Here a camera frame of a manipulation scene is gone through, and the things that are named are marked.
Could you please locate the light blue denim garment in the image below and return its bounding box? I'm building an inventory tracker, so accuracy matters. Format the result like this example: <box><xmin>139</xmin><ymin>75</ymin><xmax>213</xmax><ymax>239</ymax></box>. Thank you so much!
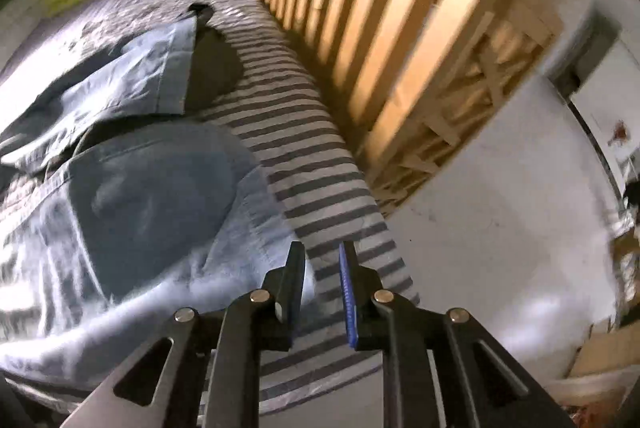
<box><xmin>0</xmin><ymin>15</ymin><xmax>317</xmax><ymax>361</ymax></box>

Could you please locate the wooden slat railing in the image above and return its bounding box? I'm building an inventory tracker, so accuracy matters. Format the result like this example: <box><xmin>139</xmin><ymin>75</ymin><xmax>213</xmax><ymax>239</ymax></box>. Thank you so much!
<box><xmin>228</xmin><ymin>0</ymin><xmax>564</xmax><ymax>217</ymax></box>

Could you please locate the cardboard box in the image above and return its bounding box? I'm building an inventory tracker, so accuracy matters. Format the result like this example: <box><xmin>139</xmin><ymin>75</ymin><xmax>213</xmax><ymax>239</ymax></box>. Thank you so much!
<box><xmin>565</xmin><ymin>317</ymin><xmax>640</xmax><ymax>380</ymax></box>

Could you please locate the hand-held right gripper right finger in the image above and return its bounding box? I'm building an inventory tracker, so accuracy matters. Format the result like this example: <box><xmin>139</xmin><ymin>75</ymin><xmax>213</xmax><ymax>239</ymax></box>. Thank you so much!
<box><xmin>338</xmin><ymin>241</ymin><xmax>576</xmax><ymax>428</ymax></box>

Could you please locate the dark grey crumpled garment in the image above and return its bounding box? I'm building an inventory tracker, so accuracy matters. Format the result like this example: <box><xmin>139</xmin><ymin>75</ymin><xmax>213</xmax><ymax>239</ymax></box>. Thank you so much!
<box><xmin>181</xmin><ymin>2</ymin><xmax>247</xmax><ymax>115</ymax></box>

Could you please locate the striped bed sheet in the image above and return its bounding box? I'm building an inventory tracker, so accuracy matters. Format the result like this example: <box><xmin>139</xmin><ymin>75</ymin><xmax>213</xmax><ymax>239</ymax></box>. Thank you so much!
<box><xmin>0</xmin><ymin>0</ymin><xmax>421</xmax><ymax>416</ymax></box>

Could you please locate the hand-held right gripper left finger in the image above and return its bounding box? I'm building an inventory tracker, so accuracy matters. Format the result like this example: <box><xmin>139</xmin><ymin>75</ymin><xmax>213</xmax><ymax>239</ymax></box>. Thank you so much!
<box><xmin>60</xmin><ymin>241</ymin><xmax>306</xmax><ymax>428</ymax></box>

